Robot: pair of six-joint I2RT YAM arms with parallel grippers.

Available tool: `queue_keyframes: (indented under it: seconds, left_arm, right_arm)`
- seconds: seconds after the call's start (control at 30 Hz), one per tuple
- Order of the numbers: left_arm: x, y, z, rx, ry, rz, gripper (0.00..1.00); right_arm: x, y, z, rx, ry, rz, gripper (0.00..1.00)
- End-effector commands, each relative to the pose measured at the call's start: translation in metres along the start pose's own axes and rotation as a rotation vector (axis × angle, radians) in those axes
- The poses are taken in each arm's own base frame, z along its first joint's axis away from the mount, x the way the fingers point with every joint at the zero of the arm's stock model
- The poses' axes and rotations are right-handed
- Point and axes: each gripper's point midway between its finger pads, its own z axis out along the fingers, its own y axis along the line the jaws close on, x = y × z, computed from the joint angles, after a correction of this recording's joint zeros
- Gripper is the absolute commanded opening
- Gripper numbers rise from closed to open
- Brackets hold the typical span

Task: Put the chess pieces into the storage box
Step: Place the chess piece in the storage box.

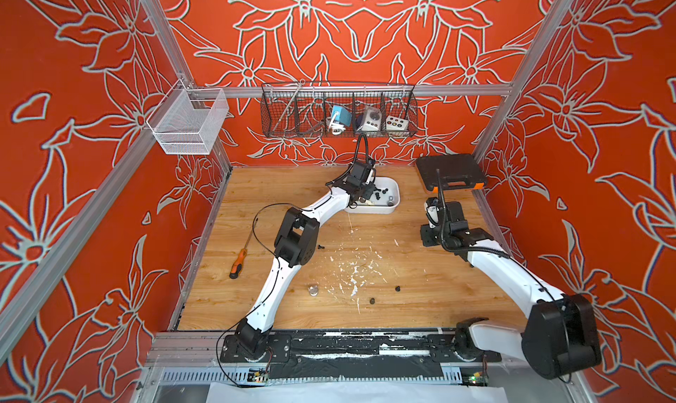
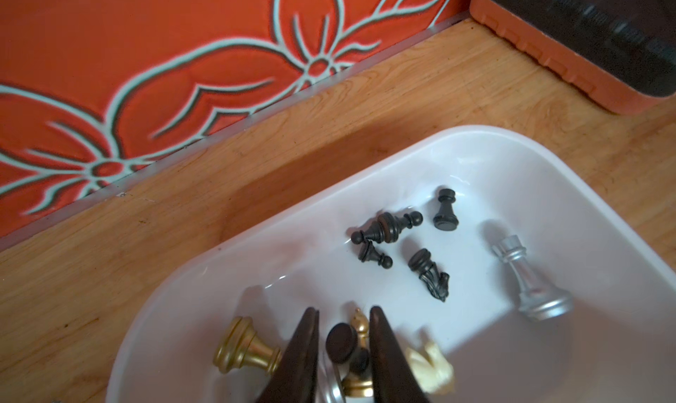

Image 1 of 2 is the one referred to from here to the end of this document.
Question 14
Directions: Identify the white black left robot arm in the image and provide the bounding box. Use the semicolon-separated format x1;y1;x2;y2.
230;134;376;361

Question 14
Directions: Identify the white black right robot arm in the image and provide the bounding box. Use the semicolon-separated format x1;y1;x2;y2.
421;175;602;379

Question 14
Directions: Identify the white plastic storage box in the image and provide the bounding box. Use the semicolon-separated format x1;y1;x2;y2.
345;177;401;215

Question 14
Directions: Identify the teal box in basket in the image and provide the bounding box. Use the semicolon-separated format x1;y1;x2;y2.
327;105;352;135

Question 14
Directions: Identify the black orange tool case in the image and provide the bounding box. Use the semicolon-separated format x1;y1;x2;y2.
415;154;487;193

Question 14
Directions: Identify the white dotted cube in basket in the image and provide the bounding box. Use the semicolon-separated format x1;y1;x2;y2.
385;115;408;135

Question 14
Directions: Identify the black wire wall basket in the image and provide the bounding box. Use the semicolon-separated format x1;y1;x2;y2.
261;81;419;139

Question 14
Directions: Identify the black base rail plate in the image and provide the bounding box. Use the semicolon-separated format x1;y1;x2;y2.
216;328;472;364

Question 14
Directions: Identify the orange handled screwdriver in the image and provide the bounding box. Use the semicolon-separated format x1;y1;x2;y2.
229;218;258;280

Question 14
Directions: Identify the clear plastic wall bin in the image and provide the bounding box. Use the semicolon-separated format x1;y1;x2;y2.
147;89;230;156

